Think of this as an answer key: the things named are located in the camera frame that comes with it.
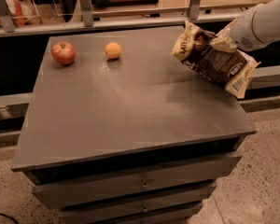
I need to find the orange fruit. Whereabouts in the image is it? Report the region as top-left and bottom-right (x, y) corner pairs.
(105, 42), (122, 60)

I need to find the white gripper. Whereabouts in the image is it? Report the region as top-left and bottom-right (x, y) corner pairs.
(209, 10), (259, 53)

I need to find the brown chip bag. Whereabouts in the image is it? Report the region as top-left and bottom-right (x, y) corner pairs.
(172, 21), (259, 99)

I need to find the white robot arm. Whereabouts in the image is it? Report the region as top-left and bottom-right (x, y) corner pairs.
(210, 0), (280, 52)

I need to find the black floor cable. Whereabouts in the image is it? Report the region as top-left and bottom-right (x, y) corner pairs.
(0, 212), (21, 224)

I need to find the orange white plastic bag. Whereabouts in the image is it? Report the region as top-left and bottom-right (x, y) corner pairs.
(0, 0), (34, 26)

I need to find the grey drawer cabinet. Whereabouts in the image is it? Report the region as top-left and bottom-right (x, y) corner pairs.
(12, 27), (256, 224)

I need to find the metal railing frame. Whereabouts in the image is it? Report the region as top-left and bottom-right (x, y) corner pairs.
(0, 0), (280, 39)

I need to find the black wooden handled tool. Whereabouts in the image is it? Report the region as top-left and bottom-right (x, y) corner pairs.
(91, 0), (159, 7)

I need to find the red apple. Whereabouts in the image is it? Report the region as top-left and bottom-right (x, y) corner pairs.
(51, 42), (76, 65)

